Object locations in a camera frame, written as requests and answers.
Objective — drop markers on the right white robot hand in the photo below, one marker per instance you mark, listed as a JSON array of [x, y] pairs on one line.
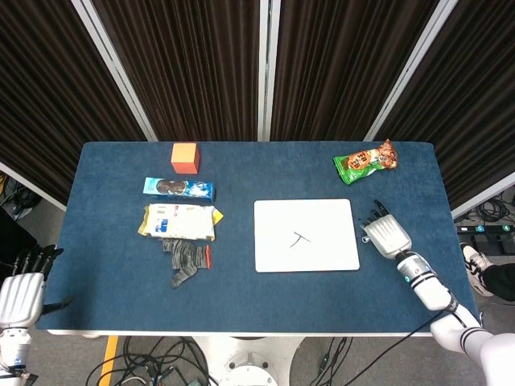
[[386, 235]]

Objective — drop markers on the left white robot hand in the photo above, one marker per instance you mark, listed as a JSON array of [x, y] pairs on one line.
[[20, 299]]

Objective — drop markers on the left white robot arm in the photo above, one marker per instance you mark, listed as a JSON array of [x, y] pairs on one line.
[[14, 350]]

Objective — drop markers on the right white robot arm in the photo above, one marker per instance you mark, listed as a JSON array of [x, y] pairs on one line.
[[442, 305]]

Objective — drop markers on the white drawing board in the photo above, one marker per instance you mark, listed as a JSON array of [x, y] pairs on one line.
[[306, 235]]

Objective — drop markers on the green orange snack bag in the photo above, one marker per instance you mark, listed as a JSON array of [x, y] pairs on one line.
[[366, 163]]

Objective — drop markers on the white black striped sneaker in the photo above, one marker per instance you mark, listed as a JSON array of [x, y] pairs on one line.
[[476, 267]]

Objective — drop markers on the black numbered power strip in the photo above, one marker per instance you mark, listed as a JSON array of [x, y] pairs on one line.
[[489, 235]]

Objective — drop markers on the yellow floor tape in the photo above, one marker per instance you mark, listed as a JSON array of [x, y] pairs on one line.
[[108, 360]]

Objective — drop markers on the black trouser leg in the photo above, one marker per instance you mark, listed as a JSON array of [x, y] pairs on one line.
[[501, 281]]

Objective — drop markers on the dark fabric partition panel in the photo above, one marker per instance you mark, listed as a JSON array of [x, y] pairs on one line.
[[462, 100], [52, 68], [185, 68], [346, 68]]

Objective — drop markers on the gray sock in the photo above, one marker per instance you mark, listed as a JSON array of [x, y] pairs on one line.
[[185, 257]]

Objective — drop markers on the white yellow snack package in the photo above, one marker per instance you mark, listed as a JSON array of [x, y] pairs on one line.
[[179, 221]]

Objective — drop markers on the blue cookie box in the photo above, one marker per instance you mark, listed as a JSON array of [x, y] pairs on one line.
[[179, 188]]

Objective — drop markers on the orange yellow cube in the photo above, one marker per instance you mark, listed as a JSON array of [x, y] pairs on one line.
[[185, 157]]

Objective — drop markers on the white table pedestal base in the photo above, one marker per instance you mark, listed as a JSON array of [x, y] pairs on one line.
[[247, 360]]

